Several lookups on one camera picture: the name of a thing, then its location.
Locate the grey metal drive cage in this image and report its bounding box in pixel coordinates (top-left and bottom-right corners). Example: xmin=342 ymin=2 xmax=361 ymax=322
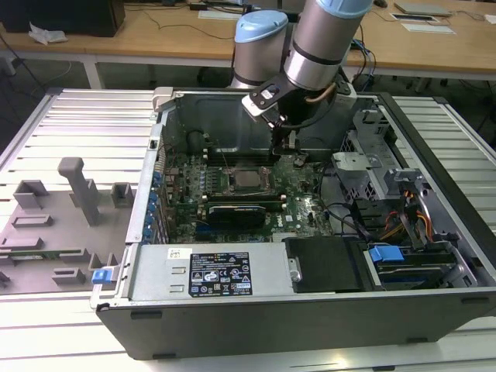
xmin=331 ymin=108 xmax=398 ymax=198

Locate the grey parts rack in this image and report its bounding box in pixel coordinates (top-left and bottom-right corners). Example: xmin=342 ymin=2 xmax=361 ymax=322
xmin=0 ymin=157 xmax=137 ymax=298

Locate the white paper sheet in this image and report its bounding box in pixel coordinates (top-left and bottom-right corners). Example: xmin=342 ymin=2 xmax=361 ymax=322
xmin=401 ymin=22 xmax=459 ymax=36
xmin=198 ymin=8 xmax=242 ymax=20

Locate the green RAM stick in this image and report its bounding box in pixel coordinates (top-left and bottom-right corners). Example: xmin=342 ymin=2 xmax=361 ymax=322
xmin=0 ymin=250 xmax=65 ymax=260

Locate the silver metal latch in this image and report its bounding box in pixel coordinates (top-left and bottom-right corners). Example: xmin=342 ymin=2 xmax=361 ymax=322
xmin=288 ymin=255 xmax=303 ymax=284

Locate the black camera cable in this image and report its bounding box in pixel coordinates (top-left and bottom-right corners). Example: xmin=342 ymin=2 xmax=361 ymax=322
xmin=277 ymin=83 xmax=350 ymax=131

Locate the silver laptop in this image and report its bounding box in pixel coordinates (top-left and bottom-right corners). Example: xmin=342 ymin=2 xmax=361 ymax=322
xmin=394 ymin=0 xmax=453 ymax=17

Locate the orange yellow wire bundle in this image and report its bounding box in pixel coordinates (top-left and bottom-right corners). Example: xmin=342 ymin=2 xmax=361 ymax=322
xmin=401 ymin=189 xmax=433 ymax=243

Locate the black drive bay cover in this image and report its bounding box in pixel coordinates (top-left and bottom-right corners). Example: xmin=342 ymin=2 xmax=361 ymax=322
xmin=282 ymin=236 xmax=369 ymax=295

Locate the crumpled white paper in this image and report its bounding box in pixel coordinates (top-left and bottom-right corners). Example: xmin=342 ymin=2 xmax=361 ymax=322
xmin=27 ymin=21 xmax=70 ymax=44

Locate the copper coloured cable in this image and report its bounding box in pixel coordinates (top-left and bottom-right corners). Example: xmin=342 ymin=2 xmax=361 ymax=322
xmin=304 ymin=84 xmax=336 ymax=106

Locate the hard disk in blue carrier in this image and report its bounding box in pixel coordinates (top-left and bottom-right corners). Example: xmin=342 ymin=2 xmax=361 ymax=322
xmin=363 ymin=243 xmax=460 ymax=290

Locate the wooden desk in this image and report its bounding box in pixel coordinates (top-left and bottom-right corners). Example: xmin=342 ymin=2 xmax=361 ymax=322
xmin=0 ymin=0 xmax=496 ymax=92

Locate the grey case latch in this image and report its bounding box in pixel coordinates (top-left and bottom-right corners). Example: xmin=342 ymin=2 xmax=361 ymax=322
xmin=152 ymin=87 xmax=176 ymax=115

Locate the grey plastic bracket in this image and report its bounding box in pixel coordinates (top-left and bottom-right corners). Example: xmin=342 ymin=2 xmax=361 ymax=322
xmin=381 ymin=167 xmax=425 ymax=202

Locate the black PC case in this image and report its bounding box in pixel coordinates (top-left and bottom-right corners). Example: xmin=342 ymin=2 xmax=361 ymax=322
xmin=89 ymin=85 xmax=496 ymax=360

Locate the blue plastic latch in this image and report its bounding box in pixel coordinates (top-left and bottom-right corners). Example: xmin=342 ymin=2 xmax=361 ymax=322
xmin=91 ymin=268 xmax=111 ymax=287

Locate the silver CPU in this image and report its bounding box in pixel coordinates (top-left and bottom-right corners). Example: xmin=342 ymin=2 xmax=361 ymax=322
xmin=235 ymin=171 xmax=263 ymax=190

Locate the black cable bundle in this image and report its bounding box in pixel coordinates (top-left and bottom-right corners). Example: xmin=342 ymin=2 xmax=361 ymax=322
xmin=319 ymin=162 xmax=373 ymax=239

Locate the blue hanging cable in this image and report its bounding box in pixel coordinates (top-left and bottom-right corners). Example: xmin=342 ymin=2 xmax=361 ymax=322
xmin=358 ymin=38 xmax=379 ymax=84

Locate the green motherboard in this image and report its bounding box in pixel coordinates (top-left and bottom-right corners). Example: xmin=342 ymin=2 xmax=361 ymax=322
xmin=162 ymin=149 xmax=338 ymax=244

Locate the grey power supply unit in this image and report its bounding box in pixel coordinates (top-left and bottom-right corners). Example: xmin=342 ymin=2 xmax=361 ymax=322
xmin=129 ymin=243 xmax=295 ymax=307

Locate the black box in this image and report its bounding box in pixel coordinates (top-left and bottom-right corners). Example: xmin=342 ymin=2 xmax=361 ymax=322
xmin=0 ymin=0 xmax=126 ymax=39

